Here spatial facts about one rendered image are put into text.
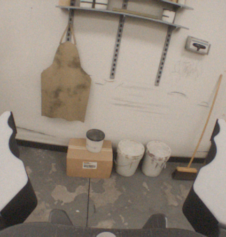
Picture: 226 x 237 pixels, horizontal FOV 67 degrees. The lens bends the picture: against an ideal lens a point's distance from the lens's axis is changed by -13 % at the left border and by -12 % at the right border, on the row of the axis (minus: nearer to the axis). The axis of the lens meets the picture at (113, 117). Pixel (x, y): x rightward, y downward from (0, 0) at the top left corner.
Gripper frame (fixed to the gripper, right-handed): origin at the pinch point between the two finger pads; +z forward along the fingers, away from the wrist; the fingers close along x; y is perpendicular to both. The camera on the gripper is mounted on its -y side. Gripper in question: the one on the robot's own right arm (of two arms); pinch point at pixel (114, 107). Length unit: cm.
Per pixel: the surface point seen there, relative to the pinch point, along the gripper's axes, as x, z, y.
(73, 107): -46, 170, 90
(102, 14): -15, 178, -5
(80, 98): -38, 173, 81
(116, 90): -1, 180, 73
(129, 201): 19, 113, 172
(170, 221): 62, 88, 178
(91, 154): -25, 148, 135
